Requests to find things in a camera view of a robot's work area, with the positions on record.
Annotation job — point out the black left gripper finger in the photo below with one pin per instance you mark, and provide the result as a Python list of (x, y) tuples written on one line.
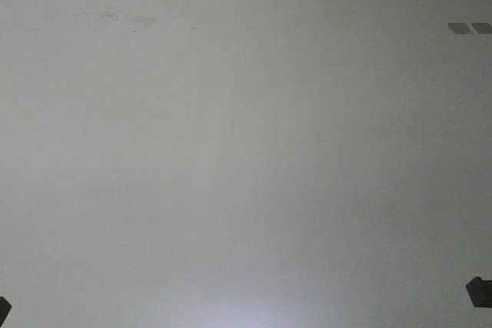
[(5, 308)]

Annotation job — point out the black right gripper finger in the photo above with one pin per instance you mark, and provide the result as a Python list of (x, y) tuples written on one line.
[(480, 292)]

